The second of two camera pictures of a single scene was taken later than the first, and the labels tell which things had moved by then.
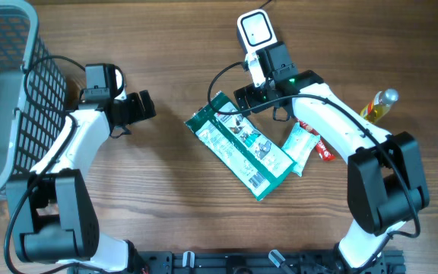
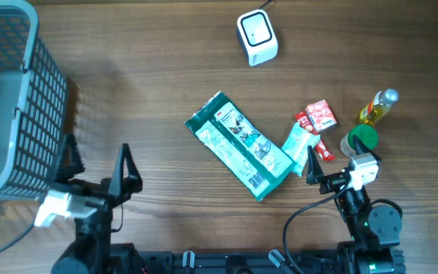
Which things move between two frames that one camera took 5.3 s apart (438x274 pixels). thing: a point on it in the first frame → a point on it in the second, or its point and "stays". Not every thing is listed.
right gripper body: (255, 95) → (331, 182)
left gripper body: (131, 109) → (98, 192)
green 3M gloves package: (242, 150) stays
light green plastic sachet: (298, 146) stays
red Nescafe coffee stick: (321, 146) stays
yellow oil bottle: (382, 101) stays
